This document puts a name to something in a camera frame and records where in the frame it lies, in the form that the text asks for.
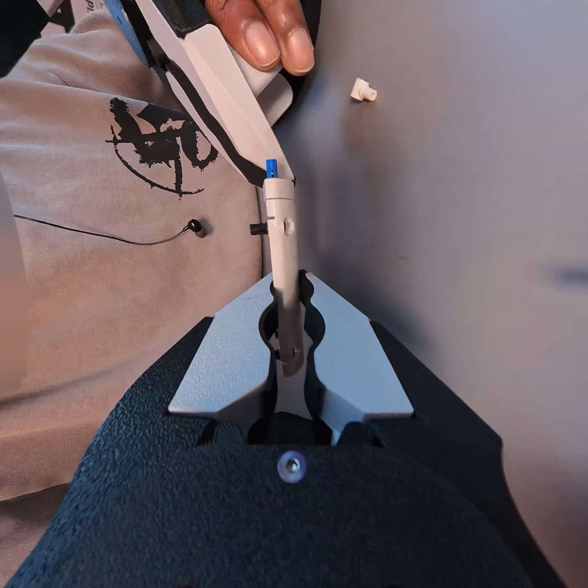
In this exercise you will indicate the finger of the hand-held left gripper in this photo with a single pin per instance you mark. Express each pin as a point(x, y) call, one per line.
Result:
point(220, 82)
point(216, 138)

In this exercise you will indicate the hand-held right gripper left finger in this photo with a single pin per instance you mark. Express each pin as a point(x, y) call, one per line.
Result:
point(220, 367)

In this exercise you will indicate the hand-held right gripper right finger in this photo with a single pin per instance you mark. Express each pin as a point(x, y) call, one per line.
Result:
point(363, 367)

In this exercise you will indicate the blue and white lego panel assembly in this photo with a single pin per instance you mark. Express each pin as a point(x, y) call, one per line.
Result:
point(285, 257)

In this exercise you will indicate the small white lego connector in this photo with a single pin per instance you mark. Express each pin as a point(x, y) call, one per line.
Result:
point(364, 90)

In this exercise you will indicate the person's left hand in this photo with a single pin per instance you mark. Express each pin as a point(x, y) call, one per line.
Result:
point(266, 27)

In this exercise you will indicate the person's torso beige hoodie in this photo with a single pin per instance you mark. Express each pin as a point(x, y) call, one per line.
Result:
point(115, 298)

